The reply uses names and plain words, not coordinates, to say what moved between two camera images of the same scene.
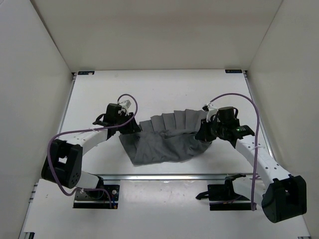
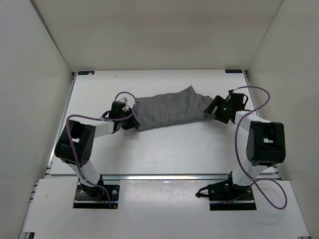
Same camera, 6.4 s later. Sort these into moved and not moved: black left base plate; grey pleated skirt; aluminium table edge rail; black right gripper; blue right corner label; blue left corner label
Moved: black right gripper; grey pleated skirt
Not moved: blue left corner label; black left base plate; blue right corner label; aluminium table edge rail
